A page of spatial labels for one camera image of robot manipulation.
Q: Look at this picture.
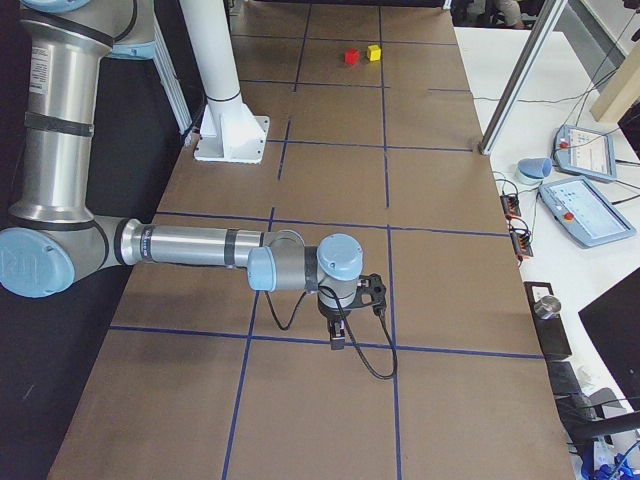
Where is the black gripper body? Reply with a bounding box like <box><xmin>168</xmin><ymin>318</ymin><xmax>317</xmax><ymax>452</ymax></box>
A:
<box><xmin>318</xmin><ymin>292</ymin><xmax>355</xmax><ymax>323</ymax></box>

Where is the red block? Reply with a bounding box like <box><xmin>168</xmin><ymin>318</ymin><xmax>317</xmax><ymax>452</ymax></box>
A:
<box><xmin>344</xmin><ymin>48</ymin><xmax>360</xmax><ymax>66</ymax></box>

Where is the yellow block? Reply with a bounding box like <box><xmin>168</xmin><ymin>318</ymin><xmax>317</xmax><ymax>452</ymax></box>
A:
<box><xmin>366</xmin><ymin>44</ymin><xmax>382</xmax><ymax>62</ymax></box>

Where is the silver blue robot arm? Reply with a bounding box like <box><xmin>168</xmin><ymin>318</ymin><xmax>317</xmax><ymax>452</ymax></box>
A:
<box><xmin>1</xmin><ymin>1</ymin><xmax>365</xmax><ymax>349</ymax></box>

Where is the brown paper table cover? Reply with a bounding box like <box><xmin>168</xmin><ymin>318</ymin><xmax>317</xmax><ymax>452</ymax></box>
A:
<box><xmin>50</xmin><ymin>1</ymin><xmax>573</xmax><ymax>479</ymax></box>

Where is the orange black power strip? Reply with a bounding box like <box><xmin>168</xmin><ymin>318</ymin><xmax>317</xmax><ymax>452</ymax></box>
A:
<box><xmin>500</xmin><ymin>193</ymin><xmax>521</xmax><ymax>219</ymax></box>

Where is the silver metal cup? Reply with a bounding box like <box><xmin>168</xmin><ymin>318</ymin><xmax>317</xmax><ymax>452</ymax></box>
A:
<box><xmin>533</xmin><ymin>295</ymin><xmax>562</xmax><ymax>320</ymax></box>

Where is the black flat box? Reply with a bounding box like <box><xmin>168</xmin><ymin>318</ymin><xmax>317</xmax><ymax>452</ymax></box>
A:
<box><xmin>524</xmin><ymin>281</ymin><xmax>572</xmax><ymax>361</ymax></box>

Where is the white mounting pillar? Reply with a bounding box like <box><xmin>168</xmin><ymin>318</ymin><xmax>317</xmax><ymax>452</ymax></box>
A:
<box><xmin>180</xmin><ymin>0</ymin><xmax>270</xmax><ymax>164</ymax></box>

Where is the near teach pendant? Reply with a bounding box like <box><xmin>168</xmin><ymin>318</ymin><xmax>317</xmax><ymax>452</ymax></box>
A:
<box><xmin>539</xmin><ymin>176</ymin><xmax>636</xmax><ymax>248</ymax></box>

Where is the teach pendant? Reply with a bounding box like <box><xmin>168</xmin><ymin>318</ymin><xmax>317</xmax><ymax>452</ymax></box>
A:
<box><xmin>552</xmin><ymin>125</ymin><xmax>617</xmax><ymax>182</ymax></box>
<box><xmin>539</xmin><ymin>176</ymin><xmax>636</xmax><ymax>248</ymax></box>

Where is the black monitor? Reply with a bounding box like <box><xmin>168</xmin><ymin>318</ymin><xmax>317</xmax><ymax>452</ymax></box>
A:
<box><xmin>579</xmin><ymin>269</ymin><xmax>639</xmax><ymax>409</ymax></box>

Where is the far teach pendant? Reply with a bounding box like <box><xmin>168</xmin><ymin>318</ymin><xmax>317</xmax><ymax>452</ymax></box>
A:
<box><xmin>552</xmin><ymin>125</ymin><xmax>617</xmax><ymax>182</ymax></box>

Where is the wooden board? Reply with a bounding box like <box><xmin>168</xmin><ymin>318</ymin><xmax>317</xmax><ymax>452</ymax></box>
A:
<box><xmin>591</xmin><ymin>32</ymin><xmax>640</xmax><ymax>123</ymax></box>

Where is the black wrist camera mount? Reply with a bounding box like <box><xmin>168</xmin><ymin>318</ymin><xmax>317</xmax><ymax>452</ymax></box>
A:
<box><xmin>348</xmin><ymin>273</ymin><xmax>387</xmax><ymax>316</ymax></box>

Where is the black camera cable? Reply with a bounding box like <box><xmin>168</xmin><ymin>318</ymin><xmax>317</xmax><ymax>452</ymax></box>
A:
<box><xmin>264</xmin><ymin>287</ymin><xmax>400</xmax><ymax>380</ymax></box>

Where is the aluminium frame post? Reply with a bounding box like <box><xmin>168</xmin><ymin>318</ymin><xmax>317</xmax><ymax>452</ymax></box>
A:
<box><xmin>478</xmin><ymin>0</ymin><xmax>568</xmax><ymax>156</ymax></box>

